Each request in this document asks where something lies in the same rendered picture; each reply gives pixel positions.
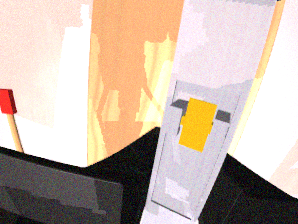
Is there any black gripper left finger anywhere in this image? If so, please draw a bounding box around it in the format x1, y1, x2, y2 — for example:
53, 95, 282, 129
0, 127, 161, 224

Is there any light wooden board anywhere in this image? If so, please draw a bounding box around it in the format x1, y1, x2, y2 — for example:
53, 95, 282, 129
86, 0, 285, 167

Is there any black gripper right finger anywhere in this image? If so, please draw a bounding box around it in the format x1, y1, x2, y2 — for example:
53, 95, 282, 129
197, 153, 298, 224

